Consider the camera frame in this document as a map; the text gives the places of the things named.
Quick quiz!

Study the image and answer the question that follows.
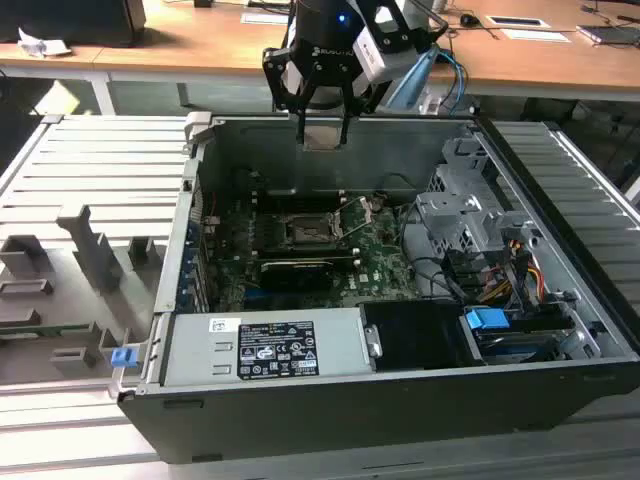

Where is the open black PC case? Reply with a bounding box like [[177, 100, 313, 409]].
[[115, 110, 640, 464]]

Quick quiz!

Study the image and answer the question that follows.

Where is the small white box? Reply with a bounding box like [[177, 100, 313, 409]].
[[418, 92, 444, 116]]

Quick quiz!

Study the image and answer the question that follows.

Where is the blue case latch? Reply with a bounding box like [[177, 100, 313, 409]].
[[110, 347, 137, 370]]

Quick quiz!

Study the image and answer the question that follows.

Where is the black RAM slot bank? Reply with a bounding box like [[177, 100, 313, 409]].
[[257, 247, 362, 267], [263, 192, 347, 214]]

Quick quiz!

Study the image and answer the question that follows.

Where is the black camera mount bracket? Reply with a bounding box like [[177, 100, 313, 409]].
[[372, 0, 449, 54]]

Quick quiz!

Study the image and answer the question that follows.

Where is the white paper sheet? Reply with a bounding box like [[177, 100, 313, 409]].
[[501, 28, 576, 44]]

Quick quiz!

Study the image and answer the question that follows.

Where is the black graphics card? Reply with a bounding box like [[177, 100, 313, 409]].
[[258, 258, 335, 294]]

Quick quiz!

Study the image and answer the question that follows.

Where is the wooden office desk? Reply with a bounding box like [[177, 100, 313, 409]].
[[0, 0, 640, 117]]

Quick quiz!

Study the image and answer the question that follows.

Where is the green motherboard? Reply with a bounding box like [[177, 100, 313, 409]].
[[199, 192, 426, 311]]

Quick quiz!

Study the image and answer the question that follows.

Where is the blue cable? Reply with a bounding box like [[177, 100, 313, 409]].
[[438, 47, 469, 116]]

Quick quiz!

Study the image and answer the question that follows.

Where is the green RAM stick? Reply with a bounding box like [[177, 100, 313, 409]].
[[0, 323, 92, 338]]

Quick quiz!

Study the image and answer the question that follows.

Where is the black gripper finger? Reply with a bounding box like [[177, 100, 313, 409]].
[[332, 67, 389, 147], [263, 47, 324, 146]]

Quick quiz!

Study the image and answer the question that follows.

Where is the hard disk in blue carrier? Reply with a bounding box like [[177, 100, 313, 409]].
[[462, 307, 566, 364]]

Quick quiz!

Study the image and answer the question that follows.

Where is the silver metal drive cage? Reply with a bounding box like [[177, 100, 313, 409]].
[[413, 137, 542, 262]]

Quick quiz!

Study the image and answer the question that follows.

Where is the CPU socket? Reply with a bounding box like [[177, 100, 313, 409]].
[[280, 212, 346, 250]]

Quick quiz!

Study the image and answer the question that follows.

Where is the crumpled white paper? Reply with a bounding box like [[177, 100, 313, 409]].
[[17, 27, 72, 59]]

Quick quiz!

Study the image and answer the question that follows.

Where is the yellow red wire bundle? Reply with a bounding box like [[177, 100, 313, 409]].
[[479, 239, 547, 306]]

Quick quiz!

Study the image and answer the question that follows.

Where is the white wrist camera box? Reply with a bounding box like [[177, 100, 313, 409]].
[[352, 24, 419, 81]]

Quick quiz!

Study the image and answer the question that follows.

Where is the silver CPU plate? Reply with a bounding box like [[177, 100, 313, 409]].
[[303, 125, 344, 150]]

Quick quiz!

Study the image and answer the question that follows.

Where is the metal socket cover frame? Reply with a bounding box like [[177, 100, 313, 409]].
[[327, 197, 375, 240]]

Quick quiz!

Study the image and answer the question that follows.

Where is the grey notebook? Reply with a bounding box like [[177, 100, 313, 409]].
[[577, 23, 640, 49]]

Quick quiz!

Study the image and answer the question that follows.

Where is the grey power supply unit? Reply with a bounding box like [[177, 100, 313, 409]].
[[160, 307, 377, 387]]

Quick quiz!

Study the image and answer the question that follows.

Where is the black computer box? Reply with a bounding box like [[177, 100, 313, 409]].
[[0, 0, 147, 49]]

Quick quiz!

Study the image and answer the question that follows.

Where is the grey parts rack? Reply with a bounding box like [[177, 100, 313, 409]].
[[0, 203, 169, 386]]

